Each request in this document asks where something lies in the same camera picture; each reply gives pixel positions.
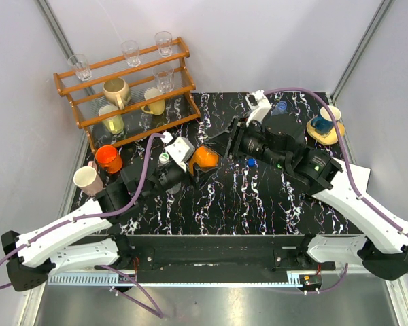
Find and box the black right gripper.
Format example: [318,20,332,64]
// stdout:
[204,116,288,171]

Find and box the orange juice bottle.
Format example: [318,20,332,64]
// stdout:
[188,146,220,175]

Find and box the green label water bottle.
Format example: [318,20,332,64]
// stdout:
[158,152,182,195]

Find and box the dark blue Pepsi cap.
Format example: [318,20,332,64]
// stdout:
[247,158,256,167]

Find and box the clear blue water bottle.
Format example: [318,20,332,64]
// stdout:
[271,100,288,115]

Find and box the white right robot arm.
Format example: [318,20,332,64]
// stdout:
[205,115,408,280]

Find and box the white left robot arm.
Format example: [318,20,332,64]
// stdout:
[1,147,220,292]

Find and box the yellow mug on shelf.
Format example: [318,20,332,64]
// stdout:
[141,88,165,115]

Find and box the clear glass middle shelf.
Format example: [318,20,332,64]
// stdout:
[153,65,174,94]

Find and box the orange mug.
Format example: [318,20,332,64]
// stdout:
[95,145,123,174]

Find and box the pale green mug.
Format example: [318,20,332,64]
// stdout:
[98,104,124,134]

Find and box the blue cup white inside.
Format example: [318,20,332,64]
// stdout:
[311,105,341,135]

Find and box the yellow saucer plate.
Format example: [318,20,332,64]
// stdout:
[307,121,339,145]

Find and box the wooden three-tier shelf rack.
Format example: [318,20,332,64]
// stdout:
[54,37,201,152]

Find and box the pink mug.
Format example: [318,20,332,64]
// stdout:
[73,161,103,196]

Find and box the clear glass top right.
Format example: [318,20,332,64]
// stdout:
[154,31,173,58]

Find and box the clear glass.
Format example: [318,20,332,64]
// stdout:
[154,31,173,58]
[121,40,141,67]
[67,54,92,82]

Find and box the beige ceramic mug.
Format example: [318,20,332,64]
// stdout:
[103,77,131,110]

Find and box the clear glass top middle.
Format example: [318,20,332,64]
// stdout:
[121,40,141,67]

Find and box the clear glass top left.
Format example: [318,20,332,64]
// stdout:
[67,54,92,82]

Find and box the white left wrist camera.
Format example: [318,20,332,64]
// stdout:
[161,132,195,172]

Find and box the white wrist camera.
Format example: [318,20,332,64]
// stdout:
[161,132,195,172]
[245,90,271,126]

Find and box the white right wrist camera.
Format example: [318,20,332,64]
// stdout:
[245,90,271,126]

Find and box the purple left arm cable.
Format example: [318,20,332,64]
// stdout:
[0,132,167,291]

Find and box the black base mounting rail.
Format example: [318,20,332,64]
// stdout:
[71,234,337,285]

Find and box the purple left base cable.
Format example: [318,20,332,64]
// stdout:
[98,263,164,319]

